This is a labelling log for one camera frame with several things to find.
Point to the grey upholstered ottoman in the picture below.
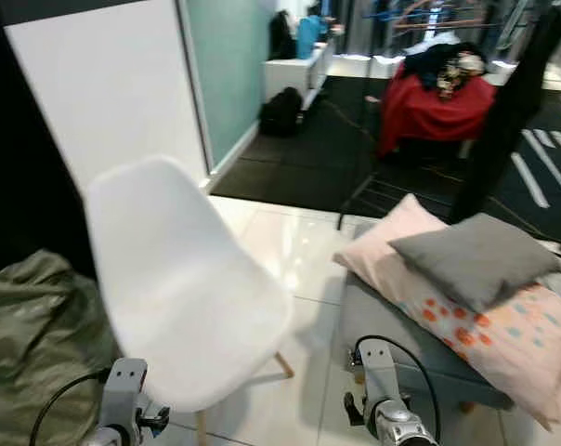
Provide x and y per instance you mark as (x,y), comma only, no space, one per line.
(373,321)

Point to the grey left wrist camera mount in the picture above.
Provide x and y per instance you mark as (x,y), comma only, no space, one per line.
(127,390)

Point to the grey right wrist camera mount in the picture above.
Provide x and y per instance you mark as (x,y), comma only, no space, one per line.
(378,372)

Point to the black hanging garment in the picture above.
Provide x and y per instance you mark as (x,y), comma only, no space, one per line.
(513,111)

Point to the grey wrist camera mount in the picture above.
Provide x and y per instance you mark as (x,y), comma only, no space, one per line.
(127,390)
(378,372)

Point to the white plastic chair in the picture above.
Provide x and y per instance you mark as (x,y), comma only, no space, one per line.
(178,279)

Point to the black bag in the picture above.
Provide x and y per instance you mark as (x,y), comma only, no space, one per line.
(281,37)

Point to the white low shelf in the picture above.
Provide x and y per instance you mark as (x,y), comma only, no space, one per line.
(290,76)

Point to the pile of dark clothes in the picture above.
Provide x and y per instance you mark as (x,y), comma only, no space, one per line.
(429,63)

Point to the black backpack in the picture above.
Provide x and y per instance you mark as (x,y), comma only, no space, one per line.
(280,113)

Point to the black floor rug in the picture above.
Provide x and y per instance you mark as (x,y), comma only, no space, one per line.
(299,163)

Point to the grey pillow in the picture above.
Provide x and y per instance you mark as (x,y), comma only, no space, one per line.
(476,260)

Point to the green beanbag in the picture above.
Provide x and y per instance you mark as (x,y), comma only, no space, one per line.
(39,344)

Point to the pink patterned pillow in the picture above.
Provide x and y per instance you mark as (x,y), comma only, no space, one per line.
(503,344)

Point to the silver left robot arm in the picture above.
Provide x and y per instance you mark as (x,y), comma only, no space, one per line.
(109,439)

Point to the blue bag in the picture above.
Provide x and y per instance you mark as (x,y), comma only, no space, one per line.
(308,37)

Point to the red cloth covered table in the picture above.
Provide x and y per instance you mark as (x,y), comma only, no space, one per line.
(429,116)

